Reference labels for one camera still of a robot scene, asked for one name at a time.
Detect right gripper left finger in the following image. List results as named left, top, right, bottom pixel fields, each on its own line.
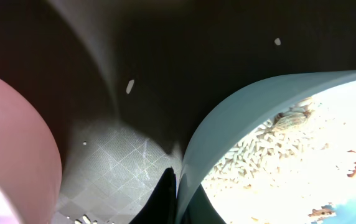
left=130, top=167, right=177, bottom=224

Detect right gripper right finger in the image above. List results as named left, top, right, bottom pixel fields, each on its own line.
left=189, top=185, right=225, bottom=224

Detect light blue bowl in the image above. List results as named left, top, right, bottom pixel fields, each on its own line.
left=175, top=70, right=356, bottom=223

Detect dark brown serving tray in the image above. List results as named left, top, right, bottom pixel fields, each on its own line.
left=0, top=0, right=356, bottom=223

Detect rice food waste pile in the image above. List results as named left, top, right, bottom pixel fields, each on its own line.
left=201, top=96, right=337, bottom=224

